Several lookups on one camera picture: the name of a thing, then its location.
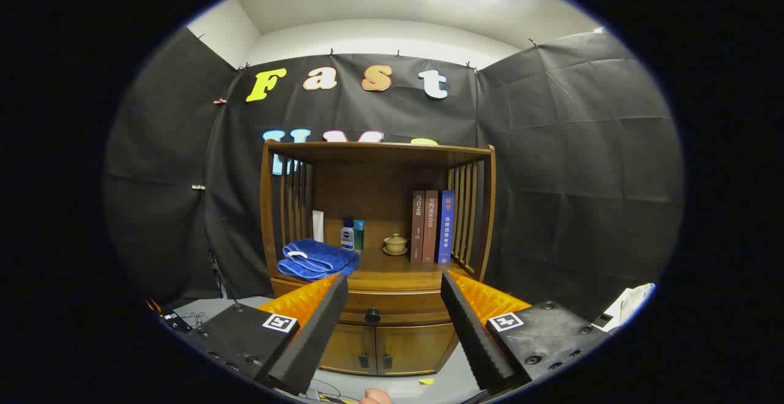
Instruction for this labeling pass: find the reddish brown book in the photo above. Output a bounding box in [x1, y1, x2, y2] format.
[423, 190, 439, 264]

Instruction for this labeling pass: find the wooden cabinet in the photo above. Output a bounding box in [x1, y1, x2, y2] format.
[260, 139, 497, 377]

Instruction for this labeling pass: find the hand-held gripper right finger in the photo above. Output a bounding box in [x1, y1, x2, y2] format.
[440, 271, 613, 395]

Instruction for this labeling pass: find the dark brown book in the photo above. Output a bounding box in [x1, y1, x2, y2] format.
[410, 190, 426, 264]

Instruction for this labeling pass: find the wooden countertop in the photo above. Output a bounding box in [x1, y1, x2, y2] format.
[273, 248, 475, 293]

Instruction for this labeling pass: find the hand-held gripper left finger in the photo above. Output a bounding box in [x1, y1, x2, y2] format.
[178, 272, 350, 395]

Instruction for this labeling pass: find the wooden cabinet door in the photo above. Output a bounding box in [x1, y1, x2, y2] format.
[318, 324, 376, 373]
[375, 323, 459, 375]

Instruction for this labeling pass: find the blue book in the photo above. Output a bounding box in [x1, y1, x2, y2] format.
[437, 190, 455, 266]

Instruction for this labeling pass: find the white paper object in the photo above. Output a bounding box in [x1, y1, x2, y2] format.
[591, 283, 656, 333]

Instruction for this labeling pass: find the folded blue towel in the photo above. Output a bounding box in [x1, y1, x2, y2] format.
[277, 239, 360, 280]

